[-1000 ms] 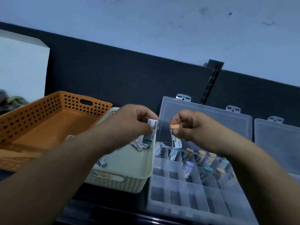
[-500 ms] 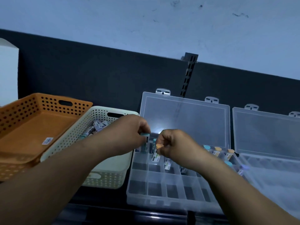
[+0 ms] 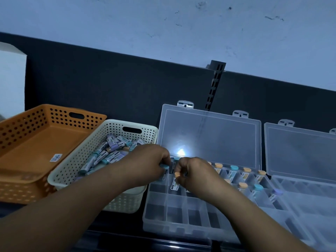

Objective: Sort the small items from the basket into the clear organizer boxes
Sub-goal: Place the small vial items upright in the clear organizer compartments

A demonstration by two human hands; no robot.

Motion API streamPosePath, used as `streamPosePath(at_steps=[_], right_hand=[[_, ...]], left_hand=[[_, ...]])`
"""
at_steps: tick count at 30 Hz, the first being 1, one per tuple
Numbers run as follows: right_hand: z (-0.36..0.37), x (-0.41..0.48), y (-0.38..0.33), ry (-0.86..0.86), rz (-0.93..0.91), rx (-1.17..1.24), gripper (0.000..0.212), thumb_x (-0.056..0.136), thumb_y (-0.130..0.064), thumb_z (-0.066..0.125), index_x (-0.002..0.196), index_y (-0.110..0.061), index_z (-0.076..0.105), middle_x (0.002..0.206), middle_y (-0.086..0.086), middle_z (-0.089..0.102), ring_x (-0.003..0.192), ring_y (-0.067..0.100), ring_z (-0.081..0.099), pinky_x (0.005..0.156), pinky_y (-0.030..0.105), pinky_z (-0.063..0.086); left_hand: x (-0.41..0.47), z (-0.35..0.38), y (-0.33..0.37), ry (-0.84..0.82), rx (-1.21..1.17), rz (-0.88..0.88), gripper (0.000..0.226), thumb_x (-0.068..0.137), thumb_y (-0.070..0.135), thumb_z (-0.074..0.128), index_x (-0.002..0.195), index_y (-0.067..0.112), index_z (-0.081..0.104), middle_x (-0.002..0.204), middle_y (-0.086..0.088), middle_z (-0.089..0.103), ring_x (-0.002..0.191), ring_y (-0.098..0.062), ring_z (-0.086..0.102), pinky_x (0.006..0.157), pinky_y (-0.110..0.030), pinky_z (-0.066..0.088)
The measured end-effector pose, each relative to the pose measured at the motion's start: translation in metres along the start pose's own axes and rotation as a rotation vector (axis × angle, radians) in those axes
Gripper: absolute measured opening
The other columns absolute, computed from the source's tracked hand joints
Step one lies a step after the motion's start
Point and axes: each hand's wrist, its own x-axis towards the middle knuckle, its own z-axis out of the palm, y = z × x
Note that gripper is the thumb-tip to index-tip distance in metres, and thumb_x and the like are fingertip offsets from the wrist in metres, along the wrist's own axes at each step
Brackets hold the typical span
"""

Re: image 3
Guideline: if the black slotted shelf upright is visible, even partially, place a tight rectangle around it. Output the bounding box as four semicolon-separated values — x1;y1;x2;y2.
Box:
204;60;227;111

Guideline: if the person's left hand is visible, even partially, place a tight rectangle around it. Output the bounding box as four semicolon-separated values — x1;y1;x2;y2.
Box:
117;143;172;187

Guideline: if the orange plastic basket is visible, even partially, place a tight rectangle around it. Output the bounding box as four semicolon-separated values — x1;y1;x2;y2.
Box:
0;104;107;205

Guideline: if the wide black shelf back panel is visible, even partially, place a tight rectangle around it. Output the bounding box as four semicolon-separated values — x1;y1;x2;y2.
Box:
0;32;219;129

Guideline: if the person's right forearm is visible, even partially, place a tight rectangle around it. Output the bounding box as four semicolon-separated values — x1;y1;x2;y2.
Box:
199;186;315;252

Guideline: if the row of small tubes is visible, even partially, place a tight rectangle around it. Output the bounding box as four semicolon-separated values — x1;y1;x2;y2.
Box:
170;157;284;204

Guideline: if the narrow black shelf back panel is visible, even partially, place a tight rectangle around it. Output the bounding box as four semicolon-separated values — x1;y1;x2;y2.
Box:
210;71;336;135

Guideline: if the pile of small tubes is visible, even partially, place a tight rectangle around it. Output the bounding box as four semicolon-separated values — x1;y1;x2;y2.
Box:
74;134;148;182

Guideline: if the orange-capped white small tube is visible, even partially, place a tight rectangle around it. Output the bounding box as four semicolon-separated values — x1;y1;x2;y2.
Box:
170;172;182;193

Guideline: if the blue-capped small tube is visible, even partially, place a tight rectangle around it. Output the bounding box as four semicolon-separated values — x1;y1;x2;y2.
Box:
159;164;170;181

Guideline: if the white cardboard box open lid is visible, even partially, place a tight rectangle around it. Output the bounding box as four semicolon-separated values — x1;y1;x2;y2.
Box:
0;42;28;119

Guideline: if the person's left forearm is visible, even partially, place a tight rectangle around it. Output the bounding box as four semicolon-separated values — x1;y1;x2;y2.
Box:
0;164;132;252

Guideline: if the white perforated plastic basket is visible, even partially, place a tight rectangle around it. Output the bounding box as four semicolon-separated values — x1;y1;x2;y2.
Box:
48;119;159;214

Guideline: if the person's right hand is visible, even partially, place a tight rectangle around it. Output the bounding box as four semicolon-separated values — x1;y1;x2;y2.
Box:
174;157;227;202

